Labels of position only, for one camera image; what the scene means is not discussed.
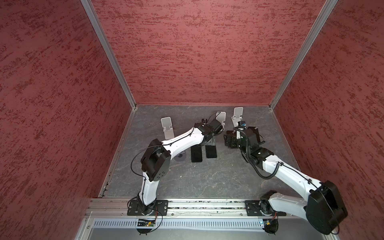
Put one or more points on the aluminium corner post left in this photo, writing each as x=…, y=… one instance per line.
x=97, y=26

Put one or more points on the aluminium corner post right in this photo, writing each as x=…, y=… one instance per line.
x=317, y=26

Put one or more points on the small circuit board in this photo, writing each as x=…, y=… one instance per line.
x=271, y=224
x=146, y=223

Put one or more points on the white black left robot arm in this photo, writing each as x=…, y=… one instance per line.
x=158, y=155

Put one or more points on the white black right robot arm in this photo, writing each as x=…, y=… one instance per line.
x=319, y=203

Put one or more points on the left small circuit board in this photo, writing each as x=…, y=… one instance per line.
x=146, y=223

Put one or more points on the aluminium corner post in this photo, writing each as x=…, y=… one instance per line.
x=97, y=26
x=317, y=26

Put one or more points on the black phone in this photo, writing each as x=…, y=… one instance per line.
x=211, y=152

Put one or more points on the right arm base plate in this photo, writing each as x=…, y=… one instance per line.
x=253, y=209

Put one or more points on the black phone table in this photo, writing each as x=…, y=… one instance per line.
x=196, y=154

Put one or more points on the white stand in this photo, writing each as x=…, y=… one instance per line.
x=167, y=128
x=237, y=116
x=221, y=117

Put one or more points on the white slotted cable duct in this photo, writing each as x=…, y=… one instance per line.
x=252, y=225

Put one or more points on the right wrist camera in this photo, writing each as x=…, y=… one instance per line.
x=242, y=124

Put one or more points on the right small circuit board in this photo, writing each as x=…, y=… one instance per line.
x=271, y=224

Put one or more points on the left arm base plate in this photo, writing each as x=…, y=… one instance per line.
x=137, y=208

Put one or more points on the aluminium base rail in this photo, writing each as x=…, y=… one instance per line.
x=193, y=208

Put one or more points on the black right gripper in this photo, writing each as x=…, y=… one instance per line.
x=233, y=137

